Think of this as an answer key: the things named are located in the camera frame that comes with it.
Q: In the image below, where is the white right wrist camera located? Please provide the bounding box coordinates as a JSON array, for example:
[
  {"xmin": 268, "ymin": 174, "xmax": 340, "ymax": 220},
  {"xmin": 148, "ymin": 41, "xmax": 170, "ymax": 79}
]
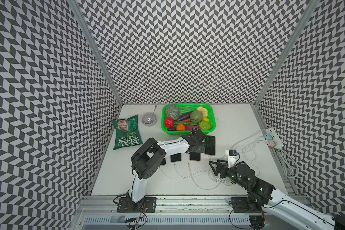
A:
[{"xmin": 225, "ymin": 149, "xmax": 239, "ymax": 168}]

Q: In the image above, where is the netted green melon toy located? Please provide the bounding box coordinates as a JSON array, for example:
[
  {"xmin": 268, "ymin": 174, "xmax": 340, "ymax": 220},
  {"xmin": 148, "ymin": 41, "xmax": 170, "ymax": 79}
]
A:
[{"xmin": 165, "ymin": 104, "xmax": 181, "ymax": 120}]

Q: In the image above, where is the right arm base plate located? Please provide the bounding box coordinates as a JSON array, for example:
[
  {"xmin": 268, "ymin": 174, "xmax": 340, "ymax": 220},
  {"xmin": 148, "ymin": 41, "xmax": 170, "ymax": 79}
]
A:
[{"xmin": 229, "ymin": 197, "xmax": 262, "ymax": 213}]

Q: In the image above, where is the purple eggplant toy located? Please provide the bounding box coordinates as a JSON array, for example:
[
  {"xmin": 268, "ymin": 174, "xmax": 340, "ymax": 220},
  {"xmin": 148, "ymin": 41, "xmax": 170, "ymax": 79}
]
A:
[{"xmin": 177, "ymin": 112, "xmax": 192, "ymax": 121}]

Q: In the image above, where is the green plastic basket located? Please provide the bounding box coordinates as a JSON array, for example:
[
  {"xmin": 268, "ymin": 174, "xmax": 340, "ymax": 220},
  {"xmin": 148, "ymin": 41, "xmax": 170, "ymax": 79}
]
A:
[{"xmin": 161, "ymin": 103, "xmax": 216, "ymax": 135}]

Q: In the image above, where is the teal usb charger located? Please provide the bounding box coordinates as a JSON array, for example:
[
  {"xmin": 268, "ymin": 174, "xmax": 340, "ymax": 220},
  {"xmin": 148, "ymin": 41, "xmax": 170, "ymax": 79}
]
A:
[{"xmin": 264, "ymin": 134, "xmax": 273, "ymax": 140}]

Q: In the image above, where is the grey power strip cord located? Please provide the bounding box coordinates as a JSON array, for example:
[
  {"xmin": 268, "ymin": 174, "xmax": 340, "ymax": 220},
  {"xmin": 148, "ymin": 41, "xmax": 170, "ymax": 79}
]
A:
[{"xmin": 275, "ymin": 148, "xmax": 298, "ymax": 180}]

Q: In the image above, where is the pink usb charger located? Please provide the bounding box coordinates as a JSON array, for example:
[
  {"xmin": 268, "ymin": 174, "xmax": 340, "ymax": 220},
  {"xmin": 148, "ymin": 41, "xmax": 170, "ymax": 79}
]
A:
[{"xmin": 267, "ymin": 140, "xmax": 276, "ymax": 147}]

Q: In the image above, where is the grey bowl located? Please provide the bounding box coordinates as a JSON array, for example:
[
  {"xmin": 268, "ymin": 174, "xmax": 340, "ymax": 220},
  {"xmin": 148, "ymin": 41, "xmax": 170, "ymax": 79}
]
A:
[{"xmin": 141, "ymin": 113, "xmax": 157, "ymax": 127}]

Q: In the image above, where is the cream cauliflower toy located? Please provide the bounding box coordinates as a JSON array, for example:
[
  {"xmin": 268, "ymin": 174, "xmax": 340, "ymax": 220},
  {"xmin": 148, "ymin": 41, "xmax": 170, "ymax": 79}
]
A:
[{"xmin": 196, "ymin": 106, "xmax": 208, "ymax": 117}]

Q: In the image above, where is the light green cabbage toy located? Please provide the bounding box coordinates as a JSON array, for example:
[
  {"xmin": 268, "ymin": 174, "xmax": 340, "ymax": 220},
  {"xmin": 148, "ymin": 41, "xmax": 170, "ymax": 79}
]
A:
[{"xmin": 198, "ymin": 120, "xmax": 211, "ymax": 130}]

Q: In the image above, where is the green round fruit toy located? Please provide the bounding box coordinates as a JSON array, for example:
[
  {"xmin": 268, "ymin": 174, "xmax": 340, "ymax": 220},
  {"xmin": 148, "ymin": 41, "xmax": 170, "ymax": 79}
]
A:
[{"xmin": 190, "ymin": 110, "xmax": 203, "ymax": 123}]

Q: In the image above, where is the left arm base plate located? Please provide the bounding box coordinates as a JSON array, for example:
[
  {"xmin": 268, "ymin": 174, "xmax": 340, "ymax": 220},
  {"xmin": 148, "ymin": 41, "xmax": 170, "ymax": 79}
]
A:
[{"xmin": 117, "ymin": 197, "xmax": 157, "ymax": 213}]

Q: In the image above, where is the orange pumpkin toy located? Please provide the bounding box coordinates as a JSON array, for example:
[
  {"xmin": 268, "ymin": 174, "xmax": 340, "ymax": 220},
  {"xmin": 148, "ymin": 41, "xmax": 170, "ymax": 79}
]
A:
[{"xmin": 176, "ymin": 124, "xmax": 186, "ymax": 131}]

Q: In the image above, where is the aluminium front rail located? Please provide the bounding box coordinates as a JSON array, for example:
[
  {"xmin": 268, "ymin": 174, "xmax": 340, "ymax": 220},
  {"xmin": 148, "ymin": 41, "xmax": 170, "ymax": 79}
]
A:
[{"xmin": 74, "ymin": 195, "xmax": 317, "ymax": 216}]

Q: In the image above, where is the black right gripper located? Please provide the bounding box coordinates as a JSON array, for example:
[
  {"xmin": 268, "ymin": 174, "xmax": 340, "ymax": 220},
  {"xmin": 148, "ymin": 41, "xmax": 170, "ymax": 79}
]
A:
[{"xmin": 208, "ymin": 159, "xmax": 249, "ymax": 190}]

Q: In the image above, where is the metal spoon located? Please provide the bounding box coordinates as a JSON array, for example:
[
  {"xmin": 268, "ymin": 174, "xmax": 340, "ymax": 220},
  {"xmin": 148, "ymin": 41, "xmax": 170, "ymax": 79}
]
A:
[{"xmin": 148, "ymin": 104, "xmax": 158, "ymax": 124}]

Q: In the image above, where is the white power strip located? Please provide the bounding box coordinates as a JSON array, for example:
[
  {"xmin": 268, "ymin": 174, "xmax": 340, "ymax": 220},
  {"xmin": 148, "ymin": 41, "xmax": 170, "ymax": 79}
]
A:
[{"xmin": 265, "ymin": 128, "xmax": 284, "ymax": 149}]

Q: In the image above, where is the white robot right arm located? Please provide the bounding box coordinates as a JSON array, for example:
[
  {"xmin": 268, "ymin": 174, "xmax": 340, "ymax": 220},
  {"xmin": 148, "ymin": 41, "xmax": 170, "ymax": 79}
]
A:
[{"xmin": 209, "ymin": 160, "xmax": 345, "ymax": 230}]

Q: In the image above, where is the green chips bag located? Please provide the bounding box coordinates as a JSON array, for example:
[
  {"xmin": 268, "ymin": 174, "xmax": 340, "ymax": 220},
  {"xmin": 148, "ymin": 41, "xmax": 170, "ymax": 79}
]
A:
[{"xmin": 112, "ymin": 115, "xmax": 143, "ymax": 150}]

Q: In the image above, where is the phone light case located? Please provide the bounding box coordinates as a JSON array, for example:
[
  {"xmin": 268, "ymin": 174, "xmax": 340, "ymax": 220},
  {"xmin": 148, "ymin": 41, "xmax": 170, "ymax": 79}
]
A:
[
  {"xmin": 170, "ymin": 153, "xmax": 182, "ymax": 162},
  {"xmin": 160, "ymin": 159, "xmax": 166, "ymax": 166}
]

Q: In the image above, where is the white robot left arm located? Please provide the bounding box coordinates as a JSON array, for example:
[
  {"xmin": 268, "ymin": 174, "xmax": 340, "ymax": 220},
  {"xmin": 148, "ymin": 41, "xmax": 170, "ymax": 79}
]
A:
[{"xmin": 127, "ymin": 128, "xmax": 207, "ymax": 204}]

